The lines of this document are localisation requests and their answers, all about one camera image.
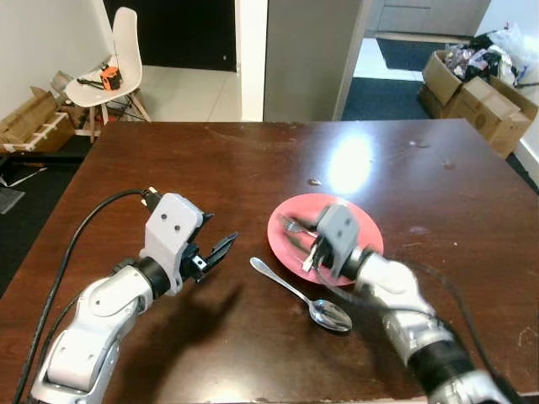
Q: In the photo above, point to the white plastic chair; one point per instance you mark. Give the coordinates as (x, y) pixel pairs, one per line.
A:
(126, 42)

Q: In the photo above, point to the round red plate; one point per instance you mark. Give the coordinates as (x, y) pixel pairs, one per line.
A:
(364, 227)

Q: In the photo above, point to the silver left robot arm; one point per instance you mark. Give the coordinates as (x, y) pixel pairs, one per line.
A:
(93, 324)

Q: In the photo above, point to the open cardboard box with clutter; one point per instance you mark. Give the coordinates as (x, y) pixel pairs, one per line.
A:
(438, 77)

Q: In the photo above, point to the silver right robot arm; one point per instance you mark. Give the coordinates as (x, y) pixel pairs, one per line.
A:
(413, 324)

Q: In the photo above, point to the silver metal fork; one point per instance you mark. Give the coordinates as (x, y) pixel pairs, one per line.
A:
(294, 225)

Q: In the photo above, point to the dark blue floor mat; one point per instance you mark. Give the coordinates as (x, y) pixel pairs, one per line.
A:
(408, 53)

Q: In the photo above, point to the flat open cardboard box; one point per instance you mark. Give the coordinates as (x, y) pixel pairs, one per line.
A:
(29, 122)

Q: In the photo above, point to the silver metal spoon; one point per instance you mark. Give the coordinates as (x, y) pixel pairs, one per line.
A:
(328, 315)

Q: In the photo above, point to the closed brown cardboard box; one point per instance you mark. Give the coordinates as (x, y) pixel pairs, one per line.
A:
(493, 114)

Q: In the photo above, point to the orange and black device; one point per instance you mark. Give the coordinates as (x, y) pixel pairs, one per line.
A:
(110, 77)

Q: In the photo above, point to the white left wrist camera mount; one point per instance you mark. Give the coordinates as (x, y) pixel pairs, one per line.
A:
(171, 225)

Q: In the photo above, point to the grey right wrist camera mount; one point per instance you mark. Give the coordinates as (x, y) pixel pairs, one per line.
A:
(339, 236)

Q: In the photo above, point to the white plastic bag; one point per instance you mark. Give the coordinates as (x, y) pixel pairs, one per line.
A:
(515, 46)

